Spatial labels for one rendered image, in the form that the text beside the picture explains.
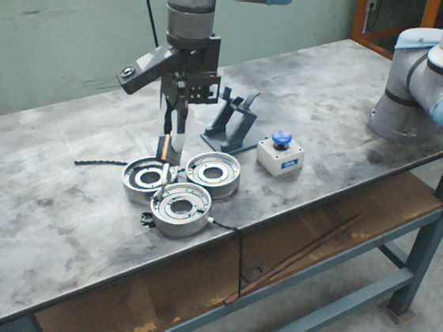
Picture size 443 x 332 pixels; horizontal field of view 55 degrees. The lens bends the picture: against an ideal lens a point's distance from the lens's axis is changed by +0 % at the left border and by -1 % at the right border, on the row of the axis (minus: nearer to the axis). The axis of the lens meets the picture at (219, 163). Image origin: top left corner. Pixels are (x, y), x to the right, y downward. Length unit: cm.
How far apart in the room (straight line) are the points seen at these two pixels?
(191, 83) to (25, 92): 178
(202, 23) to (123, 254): 39
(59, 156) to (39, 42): 141
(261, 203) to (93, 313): 43
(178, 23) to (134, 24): 173
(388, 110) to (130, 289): 70
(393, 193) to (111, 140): 78
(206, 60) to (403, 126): 49
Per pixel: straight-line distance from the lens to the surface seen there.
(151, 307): 97
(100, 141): 100
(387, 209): 123
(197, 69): 73
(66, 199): 86
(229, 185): 79
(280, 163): 85
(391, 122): 102
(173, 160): 78
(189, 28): 68
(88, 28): 235
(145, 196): 79
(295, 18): 288
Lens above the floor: 135
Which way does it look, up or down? 38 degrees down
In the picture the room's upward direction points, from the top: straight up
